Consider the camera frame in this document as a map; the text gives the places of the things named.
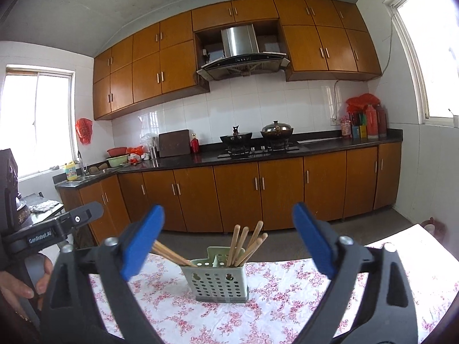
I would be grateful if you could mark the steel cup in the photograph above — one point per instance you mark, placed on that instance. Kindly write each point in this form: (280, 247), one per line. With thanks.
(154, 154)

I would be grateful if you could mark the grey side table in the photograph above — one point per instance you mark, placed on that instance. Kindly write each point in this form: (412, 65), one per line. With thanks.
(39, 215)

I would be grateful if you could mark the pot with metal lid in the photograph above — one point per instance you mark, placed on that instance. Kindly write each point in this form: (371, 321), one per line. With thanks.
(276, 129)

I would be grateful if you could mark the steel range hood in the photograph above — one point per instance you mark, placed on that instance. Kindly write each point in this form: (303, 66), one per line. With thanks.
(240, 53)

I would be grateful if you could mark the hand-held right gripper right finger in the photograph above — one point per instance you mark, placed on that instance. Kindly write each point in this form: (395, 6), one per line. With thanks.
(315, 243)

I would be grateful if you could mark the green basin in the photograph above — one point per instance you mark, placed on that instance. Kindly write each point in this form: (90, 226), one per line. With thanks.
(117, 161)

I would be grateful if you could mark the red basin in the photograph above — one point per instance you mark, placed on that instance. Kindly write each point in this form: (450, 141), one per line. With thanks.
(116, 151)

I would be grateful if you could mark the wooden wall cabinets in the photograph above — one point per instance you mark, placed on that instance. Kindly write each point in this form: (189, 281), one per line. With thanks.
(322, 43)

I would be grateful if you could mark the person's left hand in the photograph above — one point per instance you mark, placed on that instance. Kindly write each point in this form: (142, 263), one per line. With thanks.
(19, 288)

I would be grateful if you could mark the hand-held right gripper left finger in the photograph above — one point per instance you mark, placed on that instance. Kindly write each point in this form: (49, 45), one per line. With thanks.
(140, 247)

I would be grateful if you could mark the white plastic bag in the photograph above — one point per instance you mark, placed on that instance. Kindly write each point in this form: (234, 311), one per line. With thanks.
(147, 140)

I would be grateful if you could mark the floral red white tablecloth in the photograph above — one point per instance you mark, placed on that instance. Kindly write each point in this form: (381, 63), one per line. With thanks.
(279, 294)

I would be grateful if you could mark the black kitchen countertop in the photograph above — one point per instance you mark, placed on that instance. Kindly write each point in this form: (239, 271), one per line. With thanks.
(200, 158)

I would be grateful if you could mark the window beside thermoses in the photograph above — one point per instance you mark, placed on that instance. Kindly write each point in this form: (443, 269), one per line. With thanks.
(437, 61)

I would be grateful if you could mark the dark red thermos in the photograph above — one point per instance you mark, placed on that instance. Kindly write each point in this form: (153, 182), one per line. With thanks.
(382, 123)

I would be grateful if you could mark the metal faucet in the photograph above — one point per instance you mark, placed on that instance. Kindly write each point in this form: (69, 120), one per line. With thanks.
(83, 166)

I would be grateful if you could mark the red bottle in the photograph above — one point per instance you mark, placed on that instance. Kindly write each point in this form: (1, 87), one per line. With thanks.
(195, 146)

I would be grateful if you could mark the large red plastic bag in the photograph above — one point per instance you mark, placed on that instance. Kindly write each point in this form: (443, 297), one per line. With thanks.
(362, 101)

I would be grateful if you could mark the dark wooden cutting board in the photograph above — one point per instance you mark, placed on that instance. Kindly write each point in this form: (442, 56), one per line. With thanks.
(174, 143)

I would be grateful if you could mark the orange plastic bag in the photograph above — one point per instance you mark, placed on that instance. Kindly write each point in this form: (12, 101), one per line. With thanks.
(135, 150)

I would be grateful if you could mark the window beside sink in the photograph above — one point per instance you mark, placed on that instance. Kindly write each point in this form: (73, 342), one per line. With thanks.
(36, 122)

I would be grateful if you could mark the yellow detergent bottle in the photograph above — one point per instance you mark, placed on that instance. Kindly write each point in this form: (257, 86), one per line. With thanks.
(71, 172)

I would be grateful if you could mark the wooden base cabinets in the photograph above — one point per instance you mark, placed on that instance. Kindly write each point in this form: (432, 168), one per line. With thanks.
(279, 193)

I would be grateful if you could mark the black wok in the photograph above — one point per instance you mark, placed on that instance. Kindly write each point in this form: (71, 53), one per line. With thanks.
(235, 139)

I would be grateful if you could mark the steel sink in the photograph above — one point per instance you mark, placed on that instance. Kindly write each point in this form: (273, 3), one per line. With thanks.
(89, 177)

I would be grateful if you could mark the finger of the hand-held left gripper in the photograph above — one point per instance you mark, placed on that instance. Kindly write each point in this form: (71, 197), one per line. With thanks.
(82, 214)

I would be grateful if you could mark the black gas stove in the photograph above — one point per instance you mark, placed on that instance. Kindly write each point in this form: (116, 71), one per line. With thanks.
(258, 152)

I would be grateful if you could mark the green perforated utensil holder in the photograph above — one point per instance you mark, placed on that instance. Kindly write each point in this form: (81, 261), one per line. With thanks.
(215, 283)

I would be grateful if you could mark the orange red thermos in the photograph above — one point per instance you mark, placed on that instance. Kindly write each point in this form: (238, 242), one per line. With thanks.
(371, 125)

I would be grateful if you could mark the red patterned canister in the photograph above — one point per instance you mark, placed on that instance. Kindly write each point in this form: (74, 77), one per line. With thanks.
(346, 129)

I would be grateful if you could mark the wooden chopstick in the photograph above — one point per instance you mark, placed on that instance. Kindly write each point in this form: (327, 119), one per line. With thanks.
(233, 243)
(254, 234)
(175, 254)
(255, 247)
(166, 257)
(241, 243)

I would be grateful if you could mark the brown rounded object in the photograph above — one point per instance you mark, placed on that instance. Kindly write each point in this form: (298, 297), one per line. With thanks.
(434, 227)

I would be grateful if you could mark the hanging red plastic bag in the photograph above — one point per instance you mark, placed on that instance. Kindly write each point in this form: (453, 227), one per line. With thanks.
(84, 130)

